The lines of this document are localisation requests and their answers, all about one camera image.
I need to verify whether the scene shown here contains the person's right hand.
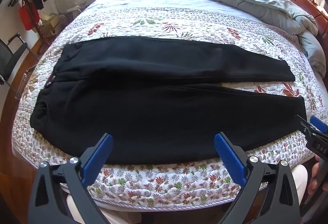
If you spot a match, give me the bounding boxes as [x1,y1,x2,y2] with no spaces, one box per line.
[307,162,321,195]

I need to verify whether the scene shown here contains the wooden coat rack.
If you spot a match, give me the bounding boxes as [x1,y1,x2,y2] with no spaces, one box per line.
[15,0,48,55]

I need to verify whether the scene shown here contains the red bag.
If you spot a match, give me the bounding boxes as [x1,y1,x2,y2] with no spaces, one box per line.
[18,4,40,31]

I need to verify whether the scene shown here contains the white wire basket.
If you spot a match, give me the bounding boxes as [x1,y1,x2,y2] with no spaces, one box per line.
[66,6,87,23]

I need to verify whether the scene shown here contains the floral quilted bedspread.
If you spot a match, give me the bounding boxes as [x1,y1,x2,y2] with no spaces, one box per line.
[11,0,326,213]

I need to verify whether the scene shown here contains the person's leg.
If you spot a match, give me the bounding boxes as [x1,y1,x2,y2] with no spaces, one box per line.
[66,188,121,224]
[257,164,308,217]

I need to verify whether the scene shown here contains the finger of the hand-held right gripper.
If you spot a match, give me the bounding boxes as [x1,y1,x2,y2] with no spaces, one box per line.
[297,115,319,139]
[310,116,328,135]

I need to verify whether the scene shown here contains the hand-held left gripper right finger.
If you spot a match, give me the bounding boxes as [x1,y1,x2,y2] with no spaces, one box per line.
[214,132,300,224]

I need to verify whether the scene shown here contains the black mesh chair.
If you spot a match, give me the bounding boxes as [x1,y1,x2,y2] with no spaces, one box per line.
[0,32,39,94]

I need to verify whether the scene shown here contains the person's left leg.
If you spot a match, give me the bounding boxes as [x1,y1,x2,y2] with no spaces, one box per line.
[66,188,121,224]

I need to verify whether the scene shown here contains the cardboard box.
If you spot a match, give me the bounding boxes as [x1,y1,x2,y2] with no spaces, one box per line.
[38,15,65,37]

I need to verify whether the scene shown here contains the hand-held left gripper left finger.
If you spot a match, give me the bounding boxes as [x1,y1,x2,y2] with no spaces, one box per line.
[28,133,114,224]

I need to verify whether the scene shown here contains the person's right leg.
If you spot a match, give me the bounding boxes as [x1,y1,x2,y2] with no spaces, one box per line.
[257,164,308,217]

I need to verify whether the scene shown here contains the black pants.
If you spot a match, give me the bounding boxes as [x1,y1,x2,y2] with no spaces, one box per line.
[30,36,308,165]

